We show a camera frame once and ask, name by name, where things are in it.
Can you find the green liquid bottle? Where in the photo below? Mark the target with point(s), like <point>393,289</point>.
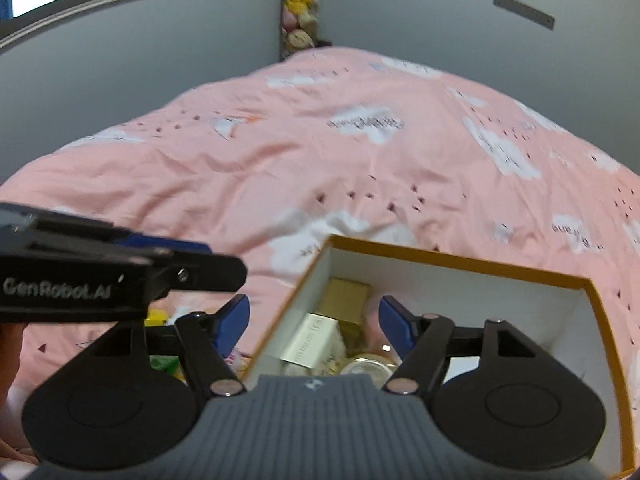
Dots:
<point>169,365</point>

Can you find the pink puff clear case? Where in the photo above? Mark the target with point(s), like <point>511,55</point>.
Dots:
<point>374,340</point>

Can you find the yellow bulb-cap bottle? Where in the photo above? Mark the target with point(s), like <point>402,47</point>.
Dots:
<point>156,317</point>

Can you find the gold rectangular box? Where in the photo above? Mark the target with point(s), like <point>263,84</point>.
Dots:
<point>346,302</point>

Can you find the white card box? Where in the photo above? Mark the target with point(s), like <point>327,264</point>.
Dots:
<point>317,348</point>

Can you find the round silver tin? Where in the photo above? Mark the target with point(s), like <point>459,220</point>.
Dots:
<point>379,368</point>

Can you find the plush toy column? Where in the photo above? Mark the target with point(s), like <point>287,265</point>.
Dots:
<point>299,26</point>

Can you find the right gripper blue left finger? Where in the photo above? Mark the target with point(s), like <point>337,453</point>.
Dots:
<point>229,324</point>

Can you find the person's left hand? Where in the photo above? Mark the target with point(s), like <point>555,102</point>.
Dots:
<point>12,447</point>

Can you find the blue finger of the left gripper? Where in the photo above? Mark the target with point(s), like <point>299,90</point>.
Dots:
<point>146,241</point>
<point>197,272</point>

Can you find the grey wall hook rail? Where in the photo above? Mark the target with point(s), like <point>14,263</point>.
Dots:
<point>523,10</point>

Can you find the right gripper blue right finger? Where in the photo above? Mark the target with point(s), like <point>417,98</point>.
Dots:
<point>398,324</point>

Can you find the pink cloud-print duvet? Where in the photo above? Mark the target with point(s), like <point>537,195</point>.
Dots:
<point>428,187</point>

